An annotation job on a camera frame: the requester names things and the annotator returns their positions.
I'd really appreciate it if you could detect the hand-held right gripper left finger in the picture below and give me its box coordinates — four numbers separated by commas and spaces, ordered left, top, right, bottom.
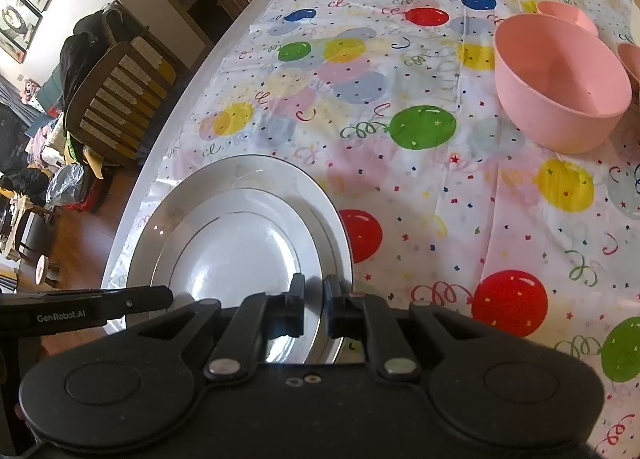
136, 274, 306, 383

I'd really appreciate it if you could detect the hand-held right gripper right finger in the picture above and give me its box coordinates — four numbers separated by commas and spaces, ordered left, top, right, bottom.
323, 274, 494, 381

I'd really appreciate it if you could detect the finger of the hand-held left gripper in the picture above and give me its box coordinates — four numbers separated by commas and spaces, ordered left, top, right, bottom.
0, 285, 175, 316

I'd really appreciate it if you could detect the small white plate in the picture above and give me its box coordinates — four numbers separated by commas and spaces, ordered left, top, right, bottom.
150, 188, 323, 365

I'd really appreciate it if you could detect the large white plate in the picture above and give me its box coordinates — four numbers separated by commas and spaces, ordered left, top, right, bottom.
125, 154, 354, 365

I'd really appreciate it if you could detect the small pink bowl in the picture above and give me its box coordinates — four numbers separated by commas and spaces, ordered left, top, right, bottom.
616, 42, 640, 91
536, 1, 599, 38

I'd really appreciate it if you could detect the small white stool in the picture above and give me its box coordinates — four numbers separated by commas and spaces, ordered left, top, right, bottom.
34, 254, 61, 286

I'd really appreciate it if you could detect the clear plastic bag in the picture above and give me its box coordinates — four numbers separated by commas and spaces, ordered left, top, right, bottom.
46, 163, 87, 208

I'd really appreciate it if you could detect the balloon print tablecloth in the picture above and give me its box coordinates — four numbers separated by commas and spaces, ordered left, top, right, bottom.
102, 0, 640, 459

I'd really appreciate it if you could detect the pile of clothes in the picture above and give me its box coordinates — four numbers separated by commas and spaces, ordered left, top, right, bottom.
0, 103, 68, 176

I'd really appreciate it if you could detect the wooden slatted chair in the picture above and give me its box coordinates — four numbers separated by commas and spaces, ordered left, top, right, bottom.
65, 37, 179, 168

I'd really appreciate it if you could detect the black jacket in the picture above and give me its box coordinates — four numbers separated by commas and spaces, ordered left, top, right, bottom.
59, 9, 133, 106

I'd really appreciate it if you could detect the large pink bowl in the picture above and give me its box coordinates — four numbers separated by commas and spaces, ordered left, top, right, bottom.
494, 14, 633, 154

